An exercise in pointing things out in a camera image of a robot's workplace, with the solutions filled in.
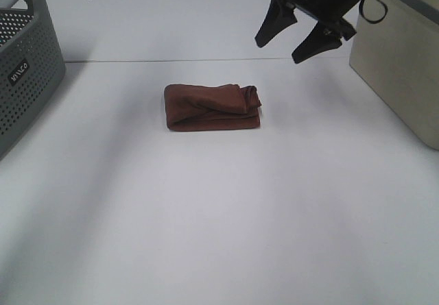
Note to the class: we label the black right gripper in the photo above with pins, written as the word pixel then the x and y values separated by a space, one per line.
pixel 325 36

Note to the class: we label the brown towel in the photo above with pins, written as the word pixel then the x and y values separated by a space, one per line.
pixel 191 108

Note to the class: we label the grey perforated plastic basket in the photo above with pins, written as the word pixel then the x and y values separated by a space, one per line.
pixel 32 68

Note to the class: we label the beige storage box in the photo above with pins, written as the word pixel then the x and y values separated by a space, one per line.
pixel 398 59

